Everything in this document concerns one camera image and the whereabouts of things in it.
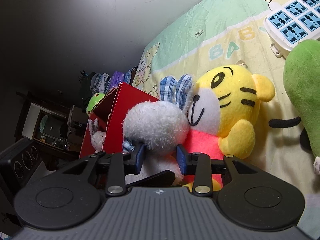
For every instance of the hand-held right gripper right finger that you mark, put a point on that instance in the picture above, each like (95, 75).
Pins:
(181, 160)

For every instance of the green frog plush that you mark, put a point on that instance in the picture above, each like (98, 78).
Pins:
(94, 102)

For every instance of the red cardboard box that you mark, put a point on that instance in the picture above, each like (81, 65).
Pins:
(117, 110)

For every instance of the yellow tiger plush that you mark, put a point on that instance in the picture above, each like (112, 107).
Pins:
(232, 92)

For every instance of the dark wooden cabinet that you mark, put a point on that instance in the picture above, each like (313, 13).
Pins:
(25, 120)

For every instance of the purple packet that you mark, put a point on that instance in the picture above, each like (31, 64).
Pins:
(117, 78)

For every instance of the white plush rabbit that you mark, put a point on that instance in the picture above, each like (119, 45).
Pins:
(155, 125)

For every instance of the black speaker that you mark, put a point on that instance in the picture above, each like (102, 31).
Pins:
(22, 157)

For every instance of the white power strip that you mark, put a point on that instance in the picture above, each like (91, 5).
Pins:
(275, 37)

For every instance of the pile of clothes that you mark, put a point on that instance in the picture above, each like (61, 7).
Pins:
(96, 82)

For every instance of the green plush with black limbs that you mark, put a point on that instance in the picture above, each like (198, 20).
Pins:
(305, 80)

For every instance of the blue checkered packet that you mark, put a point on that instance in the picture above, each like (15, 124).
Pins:
(128, 76)

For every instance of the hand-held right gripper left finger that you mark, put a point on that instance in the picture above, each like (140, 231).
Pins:
(139, 158)

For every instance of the green jar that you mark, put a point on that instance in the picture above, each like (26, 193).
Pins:
(48, 127)

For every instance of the black cylinder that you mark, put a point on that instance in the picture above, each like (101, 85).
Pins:
(78, 124)

